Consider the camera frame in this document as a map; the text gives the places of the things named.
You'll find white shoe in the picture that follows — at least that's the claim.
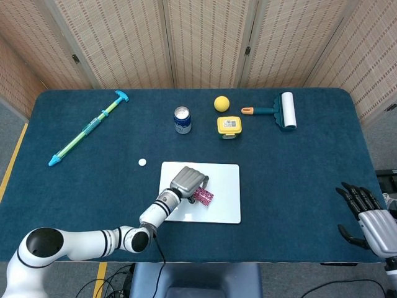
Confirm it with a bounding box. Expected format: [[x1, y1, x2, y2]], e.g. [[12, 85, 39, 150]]
[[383, 192, 397, 214]]

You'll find pink patterned packet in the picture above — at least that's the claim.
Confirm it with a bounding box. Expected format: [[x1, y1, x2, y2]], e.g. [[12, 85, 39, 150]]
[[192, 186, 215, 206]]

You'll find yellow floor tape strip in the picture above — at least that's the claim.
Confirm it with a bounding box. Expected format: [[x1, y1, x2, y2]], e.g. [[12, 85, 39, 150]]
[[92, 262, 108, 298], [0, 123, 29, 202]]

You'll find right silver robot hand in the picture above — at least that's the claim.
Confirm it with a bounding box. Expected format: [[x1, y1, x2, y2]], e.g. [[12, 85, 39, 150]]
[[336, 181, 397, 258]]

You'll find teal lint roller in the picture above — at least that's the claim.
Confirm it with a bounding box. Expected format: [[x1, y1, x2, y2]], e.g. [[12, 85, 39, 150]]
[[241, 91, 298, 132]]

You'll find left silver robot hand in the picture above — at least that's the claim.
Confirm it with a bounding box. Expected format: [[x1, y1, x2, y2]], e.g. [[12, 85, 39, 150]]
[[169, 166, 210, 205]]

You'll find yellow foam ball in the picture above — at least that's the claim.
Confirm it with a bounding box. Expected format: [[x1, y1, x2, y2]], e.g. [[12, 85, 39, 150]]
[[213, 96, 231, 112]]

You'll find thin black floor cable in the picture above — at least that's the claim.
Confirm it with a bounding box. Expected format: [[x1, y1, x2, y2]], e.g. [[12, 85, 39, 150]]
[[305, 278, 387, 298]]

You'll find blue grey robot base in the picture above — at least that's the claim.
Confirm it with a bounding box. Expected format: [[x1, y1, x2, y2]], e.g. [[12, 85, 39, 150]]
[[129, 263, 263, 298]]

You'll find black floor cable bundle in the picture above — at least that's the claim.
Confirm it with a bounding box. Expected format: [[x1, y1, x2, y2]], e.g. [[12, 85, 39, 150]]
[[76, 263, 136, 298]]

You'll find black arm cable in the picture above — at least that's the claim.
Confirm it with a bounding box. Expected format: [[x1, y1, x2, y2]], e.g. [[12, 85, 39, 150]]
[[151, 228, 167, 298]]

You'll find dark blue table cloth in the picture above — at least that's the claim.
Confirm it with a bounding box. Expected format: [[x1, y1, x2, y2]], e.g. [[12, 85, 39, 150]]
[[0, 88, 397, 264]]

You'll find green blue water gun toy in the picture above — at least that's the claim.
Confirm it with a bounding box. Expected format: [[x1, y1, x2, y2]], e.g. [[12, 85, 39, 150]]
[[48, 89, 130, 168]]

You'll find blue soda can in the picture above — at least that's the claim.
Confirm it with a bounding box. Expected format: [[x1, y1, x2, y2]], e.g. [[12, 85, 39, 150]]
[[173, 106, 192, 135]]

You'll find green container yellow lid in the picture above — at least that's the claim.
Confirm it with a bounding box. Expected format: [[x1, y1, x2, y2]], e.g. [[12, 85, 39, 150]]
[[216, 116, 243, 140]]

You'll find white rectangular board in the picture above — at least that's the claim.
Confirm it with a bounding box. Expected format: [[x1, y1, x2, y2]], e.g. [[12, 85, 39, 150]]
[[156, 161, 242, 225]]

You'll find bamboo folding screen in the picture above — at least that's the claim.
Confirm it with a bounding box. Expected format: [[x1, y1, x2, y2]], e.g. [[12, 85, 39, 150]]
[[0, 0, 397, 124]]

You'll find black floor equipment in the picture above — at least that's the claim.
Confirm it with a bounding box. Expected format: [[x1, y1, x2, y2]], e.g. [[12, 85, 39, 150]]
[[375, 169, 397, 187]]

